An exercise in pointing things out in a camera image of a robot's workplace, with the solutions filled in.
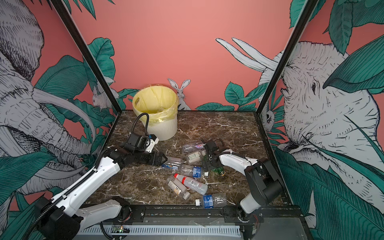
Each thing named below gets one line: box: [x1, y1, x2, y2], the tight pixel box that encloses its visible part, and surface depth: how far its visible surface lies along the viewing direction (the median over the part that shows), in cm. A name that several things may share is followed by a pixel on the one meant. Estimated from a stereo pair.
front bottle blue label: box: [195, 193, 228, 209], surface depth 75 cm
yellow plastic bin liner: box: [132, 85, 179, 126], surface depth 97 cm
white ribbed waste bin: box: [132, 85, 179, 141], surface depth 97 cm
